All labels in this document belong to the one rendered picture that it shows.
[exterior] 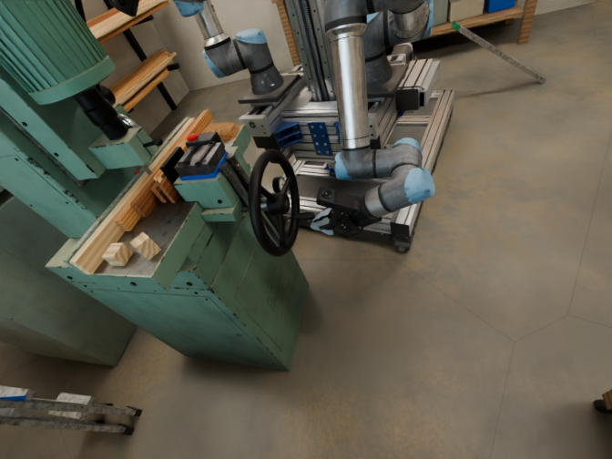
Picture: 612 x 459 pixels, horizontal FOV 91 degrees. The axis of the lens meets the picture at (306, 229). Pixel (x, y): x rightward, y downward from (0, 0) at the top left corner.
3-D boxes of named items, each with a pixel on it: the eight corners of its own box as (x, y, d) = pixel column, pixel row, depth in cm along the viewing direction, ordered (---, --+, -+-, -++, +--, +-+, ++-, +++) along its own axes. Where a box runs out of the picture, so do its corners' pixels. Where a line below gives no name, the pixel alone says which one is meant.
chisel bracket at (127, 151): (149, 169, 77) (127, 141, 71) (110, 174, 82) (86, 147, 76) (164, 153, 82) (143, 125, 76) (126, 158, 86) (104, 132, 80)
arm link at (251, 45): (274, 63, 127) (263, 27, 118) (245, 75, 128) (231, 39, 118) (271, 56, 136) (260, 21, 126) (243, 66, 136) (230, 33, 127)
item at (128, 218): (131, 230, 76) (119, 220, 73) (125, 231, 77) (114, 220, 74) (214, 119, 109) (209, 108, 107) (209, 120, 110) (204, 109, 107)
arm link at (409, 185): (436, 177, 72) (438, 203, 67) (395, 193, 79) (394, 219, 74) (419, 156, 68) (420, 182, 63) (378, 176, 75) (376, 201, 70)
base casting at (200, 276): (209, 290, 81) (191, 272, 75) (66, 282, 100) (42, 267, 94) (260, 182, 109) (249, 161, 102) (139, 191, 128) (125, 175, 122)
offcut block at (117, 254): (134, 251, 70) (123, 242, 68) (125, 266, 68) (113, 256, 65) (122, 252, 71) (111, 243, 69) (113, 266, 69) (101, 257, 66)
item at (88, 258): (92, 274, 69) (74, 262, 65) (86, 274, 70) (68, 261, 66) (201, 130, 106) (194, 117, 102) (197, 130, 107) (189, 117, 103)
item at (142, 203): (147, 217, 79) (135, 204, 75) (141, 217, 79) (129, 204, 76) (188, 159, 94) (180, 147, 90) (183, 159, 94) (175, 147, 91)
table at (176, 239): (202, 295, 64) (187, 280, 60) (100, 288, 74) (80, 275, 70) (277, 135, 101) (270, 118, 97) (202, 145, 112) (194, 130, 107)
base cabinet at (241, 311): (290, 373, 131) (210, 291, 81) (183, 357, 151) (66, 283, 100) (310, 284, 159) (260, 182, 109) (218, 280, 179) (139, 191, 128)
